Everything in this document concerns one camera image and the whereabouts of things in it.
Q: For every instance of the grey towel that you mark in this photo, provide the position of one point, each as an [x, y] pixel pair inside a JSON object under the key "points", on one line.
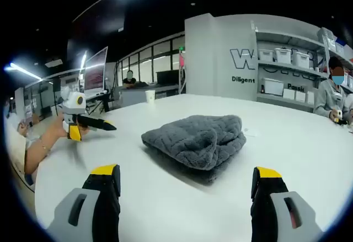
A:
{"points": [[198, 140]]}

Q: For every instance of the person's left hand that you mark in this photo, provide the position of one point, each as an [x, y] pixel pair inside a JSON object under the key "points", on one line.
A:
{"points": [[58, 127]]}

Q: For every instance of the computer monitor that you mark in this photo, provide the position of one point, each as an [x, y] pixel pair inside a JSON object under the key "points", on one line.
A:
{"points": [[95, 71]]}

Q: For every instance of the cream printed shirt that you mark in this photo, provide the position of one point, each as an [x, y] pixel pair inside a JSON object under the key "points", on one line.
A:
{"points": [[18, 145]]}

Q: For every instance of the ceiling light strip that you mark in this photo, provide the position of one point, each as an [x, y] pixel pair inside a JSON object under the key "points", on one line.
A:
{"points": [[23, 71]]}

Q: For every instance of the white paper cup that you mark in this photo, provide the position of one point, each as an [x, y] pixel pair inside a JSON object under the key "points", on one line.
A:
{"points": [[150, 96]]}

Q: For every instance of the white table label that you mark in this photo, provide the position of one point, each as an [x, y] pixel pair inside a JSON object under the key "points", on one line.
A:
{"points": [[251, 132]]}

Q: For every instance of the pink cloth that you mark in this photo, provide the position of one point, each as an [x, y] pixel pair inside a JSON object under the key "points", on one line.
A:
{"points": [[181, 60]]}

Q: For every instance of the large white storage box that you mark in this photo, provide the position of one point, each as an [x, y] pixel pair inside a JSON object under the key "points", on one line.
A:
{"points": [[273, 87]]}

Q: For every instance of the grey metal shelf rack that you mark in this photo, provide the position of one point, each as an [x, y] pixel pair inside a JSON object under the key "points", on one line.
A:
{"points": [[289, 71]]}

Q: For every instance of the clear storage bin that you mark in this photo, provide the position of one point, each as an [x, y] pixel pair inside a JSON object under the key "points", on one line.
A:
{"points": [[326, 38]]}

